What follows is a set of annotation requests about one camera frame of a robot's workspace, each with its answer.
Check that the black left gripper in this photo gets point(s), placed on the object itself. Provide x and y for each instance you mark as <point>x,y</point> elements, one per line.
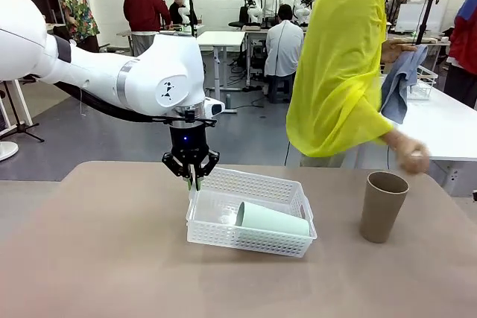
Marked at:
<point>188,141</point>

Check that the white perforated plastic basket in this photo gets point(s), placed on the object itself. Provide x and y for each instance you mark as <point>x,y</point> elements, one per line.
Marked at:
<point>208,236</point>

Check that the mint green cup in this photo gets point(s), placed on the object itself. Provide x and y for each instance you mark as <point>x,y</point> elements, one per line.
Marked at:
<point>272,221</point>

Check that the brown paper cup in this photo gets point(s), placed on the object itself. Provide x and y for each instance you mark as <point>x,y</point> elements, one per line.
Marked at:
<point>382,213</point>

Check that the blue grey cloth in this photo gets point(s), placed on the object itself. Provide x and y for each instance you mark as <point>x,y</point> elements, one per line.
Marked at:
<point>397,91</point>

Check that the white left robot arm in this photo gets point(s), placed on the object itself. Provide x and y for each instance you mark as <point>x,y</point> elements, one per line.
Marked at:
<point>149,72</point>

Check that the person right forearm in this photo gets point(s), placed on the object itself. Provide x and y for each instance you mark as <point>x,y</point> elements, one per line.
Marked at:
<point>393,139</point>

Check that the person right hand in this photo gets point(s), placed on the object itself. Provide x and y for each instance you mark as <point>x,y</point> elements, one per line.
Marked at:
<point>413,158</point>

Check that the person left hand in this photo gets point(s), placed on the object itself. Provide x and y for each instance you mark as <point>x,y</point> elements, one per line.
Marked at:
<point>395,53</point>

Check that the grey bottle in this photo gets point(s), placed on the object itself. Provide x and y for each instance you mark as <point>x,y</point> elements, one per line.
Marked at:
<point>228,100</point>

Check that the grey stool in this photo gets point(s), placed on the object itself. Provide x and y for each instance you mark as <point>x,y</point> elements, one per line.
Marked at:
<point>279,91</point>

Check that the white standing desk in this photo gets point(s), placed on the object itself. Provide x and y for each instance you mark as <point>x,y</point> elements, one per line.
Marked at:
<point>220,38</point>

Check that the seated person in white coat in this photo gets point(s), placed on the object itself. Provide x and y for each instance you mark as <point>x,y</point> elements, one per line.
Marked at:
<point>283,50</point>

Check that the black office chair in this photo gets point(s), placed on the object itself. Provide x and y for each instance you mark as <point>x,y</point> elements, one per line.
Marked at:
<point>238,20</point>

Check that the seated person in black top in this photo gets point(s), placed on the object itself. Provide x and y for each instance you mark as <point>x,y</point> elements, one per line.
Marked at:
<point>179,9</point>

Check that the person in red sweater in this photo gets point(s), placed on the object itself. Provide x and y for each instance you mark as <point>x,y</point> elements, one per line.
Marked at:
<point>143,9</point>

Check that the person in yellow poncho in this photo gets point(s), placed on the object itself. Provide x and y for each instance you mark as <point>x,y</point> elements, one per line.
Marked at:
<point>335,72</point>

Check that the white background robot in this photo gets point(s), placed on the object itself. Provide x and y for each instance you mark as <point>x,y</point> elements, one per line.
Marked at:
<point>301,5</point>
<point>252,1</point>

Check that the black tripod stand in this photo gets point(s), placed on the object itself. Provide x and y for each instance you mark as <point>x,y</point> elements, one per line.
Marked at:
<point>16,113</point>

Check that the white round fan base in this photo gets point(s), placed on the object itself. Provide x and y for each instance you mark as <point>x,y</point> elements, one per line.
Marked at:
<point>5,150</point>

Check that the person in floral shirt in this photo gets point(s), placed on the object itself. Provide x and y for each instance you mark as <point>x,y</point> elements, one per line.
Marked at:
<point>76,9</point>

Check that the large white table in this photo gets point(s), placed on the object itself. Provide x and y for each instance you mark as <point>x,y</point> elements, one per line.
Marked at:
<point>439,124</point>

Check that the person in red blue jacket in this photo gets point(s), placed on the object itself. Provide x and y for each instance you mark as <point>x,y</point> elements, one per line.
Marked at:
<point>464,42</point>

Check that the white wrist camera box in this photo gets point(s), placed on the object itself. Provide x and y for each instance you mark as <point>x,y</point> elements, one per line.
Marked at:
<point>216,108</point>

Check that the black camera stand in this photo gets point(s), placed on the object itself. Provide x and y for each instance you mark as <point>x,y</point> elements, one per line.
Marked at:
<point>428,12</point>

